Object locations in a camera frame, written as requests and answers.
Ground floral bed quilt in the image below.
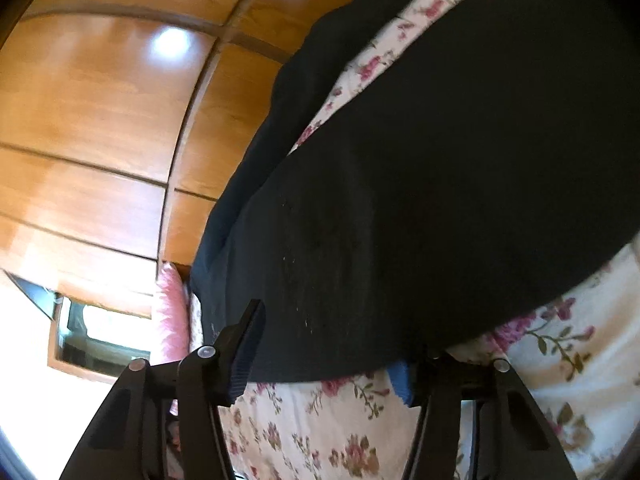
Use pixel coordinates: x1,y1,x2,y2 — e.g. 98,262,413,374
166,0,640,480

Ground pink pillow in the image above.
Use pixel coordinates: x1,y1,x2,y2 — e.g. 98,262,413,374
150,262,190,365

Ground black pants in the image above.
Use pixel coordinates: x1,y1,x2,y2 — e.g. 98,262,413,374
188,0,640,384

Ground wooden wardrobe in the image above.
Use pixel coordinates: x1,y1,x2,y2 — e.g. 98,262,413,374
1,0,349,316

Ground wooden framed window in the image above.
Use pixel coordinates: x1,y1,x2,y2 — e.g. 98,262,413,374
47,295,151,384

